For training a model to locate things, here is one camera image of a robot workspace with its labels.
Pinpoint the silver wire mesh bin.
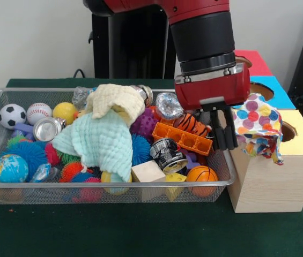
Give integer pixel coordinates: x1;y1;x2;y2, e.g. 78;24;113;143
0;87;238;206

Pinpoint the tiger plush toy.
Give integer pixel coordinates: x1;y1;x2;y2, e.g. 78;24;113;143
173;112;212;138

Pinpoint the globe print ball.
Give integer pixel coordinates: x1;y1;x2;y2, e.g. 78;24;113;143
0;154;29;184

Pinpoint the cream muslin cloth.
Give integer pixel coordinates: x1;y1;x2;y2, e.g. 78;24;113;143
86;83;146;128

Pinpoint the mint green muslin cloth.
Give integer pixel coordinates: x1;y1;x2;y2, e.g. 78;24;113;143
51;109;135;183

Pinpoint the plain yellow ball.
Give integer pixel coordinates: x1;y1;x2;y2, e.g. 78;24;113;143
52;102;79;126

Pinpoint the crushed black drink can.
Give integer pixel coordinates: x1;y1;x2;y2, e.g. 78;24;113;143
150;138;189;175

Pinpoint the white toy baseball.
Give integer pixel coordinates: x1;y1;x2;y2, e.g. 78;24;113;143
26;102;53;126

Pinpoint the black and white soccer ball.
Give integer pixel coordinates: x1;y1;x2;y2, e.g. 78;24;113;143
0;103;27;131

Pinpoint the colourful dotted cloth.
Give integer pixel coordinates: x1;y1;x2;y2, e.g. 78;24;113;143
231;92;285;166

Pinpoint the orange toy building block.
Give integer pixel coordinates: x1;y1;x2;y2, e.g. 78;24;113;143
152;122;213;157

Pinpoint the wooden box with three holes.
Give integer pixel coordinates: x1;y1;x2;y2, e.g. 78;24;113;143
217;49;303;214

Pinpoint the blue spiky rubber ball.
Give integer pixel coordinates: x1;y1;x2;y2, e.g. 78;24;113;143
2;141;49;182

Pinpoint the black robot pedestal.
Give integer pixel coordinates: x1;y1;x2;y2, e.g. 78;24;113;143
88;5;179;79

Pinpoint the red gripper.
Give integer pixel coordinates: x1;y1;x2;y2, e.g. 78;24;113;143
174;64;251;151

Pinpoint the orange toy basketball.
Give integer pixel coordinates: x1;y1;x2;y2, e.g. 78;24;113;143
186;165;219;198

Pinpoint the dark green tablecloth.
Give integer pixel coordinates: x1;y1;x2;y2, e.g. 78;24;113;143
0;78;303;257

